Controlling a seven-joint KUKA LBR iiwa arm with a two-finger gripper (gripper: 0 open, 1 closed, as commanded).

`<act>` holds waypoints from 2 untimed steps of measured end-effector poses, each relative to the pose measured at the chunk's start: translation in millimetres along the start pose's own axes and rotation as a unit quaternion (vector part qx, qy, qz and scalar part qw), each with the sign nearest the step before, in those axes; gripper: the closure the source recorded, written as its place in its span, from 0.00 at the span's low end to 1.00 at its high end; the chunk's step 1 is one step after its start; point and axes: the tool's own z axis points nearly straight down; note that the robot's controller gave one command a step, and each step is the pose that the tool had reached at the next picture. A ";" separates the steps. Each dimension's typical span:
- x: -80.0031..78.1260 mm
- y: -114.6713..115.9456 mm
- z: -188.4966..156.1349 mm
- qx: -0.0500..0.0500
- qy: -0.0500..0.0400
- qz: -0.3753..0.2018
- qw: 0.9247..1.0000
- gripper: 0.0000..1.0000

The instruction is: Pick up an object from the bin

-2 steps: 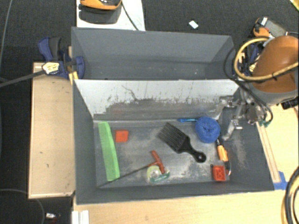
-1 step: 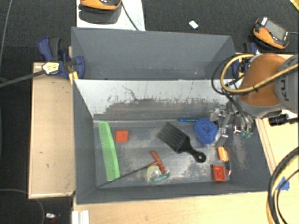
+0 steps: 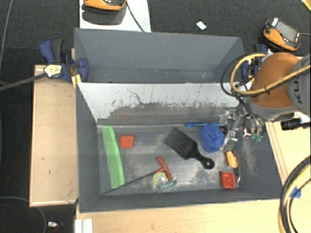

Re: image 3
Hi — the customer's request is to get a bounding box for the orange utility knife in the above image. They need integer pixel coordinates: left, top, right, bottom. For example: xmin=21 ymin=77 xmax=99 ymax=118
xmin=225 ymin=150 xmax=242 ymax=183

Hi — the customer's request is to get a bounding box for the blue pen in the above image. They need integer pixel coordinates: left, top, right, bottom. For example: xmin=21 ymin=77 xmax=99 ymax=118
xmin=184 ymin=122 xmax=220 ymax=129

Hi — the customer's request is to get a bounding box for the red block with holes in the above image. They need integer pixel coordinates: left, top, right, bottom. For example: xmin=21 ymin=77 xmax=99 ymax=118
xmin=220 ymin=171 xmax=237 ymax=189

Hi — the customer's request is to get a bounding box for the black wide-tooth pick comb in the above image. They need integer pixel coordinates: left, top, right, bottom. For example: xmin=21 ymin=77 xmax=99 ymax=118
xmin=163 ymin=127 xmax=216 ymax=170

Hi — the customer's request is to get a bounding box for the clear tape dispenser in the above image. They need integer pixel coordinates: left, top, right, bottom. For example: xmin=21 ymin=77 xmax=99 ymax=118
xmin=151 ymin=170 xmax=177 ymax=192

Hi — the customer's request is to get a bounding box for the red-orange square block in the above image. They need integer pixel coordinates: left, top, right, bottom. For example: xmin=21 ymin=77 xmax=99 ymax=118
xmin=119 ymin=134 xmax=135 ymax=149

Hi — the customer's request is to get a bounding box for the grey metal bin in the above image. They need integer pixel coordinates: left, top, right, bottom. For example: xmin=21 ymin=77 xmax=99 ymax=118
xmin=73 ymin=27 xmax=289 ymax=213

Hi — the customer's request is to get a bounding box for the green comb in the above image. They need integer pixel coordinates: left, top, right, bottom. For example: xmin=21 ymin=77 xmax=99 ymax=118
xmin=101 ymin=126 xmax=126 ymax=189

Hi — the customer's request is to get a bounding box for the pale wood board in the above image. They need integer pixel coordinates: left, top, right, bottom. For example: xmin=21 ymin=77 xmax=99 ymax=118
xmin=29 ymin=64 xmax=80 ymax=207

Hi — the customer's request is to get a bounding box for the black cylinder on white bracket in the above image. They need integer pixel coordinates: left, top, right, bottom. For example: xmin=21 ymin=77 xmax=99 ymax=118
xmin=280 ymin=116 xmax=311 ymax=131

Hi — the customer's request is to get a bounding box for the red-handled T hex key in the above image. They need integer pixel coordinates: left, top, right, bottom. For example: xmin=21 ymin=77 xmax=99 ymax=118
xmin=100 ymin=156 xmax=174 ymax=197

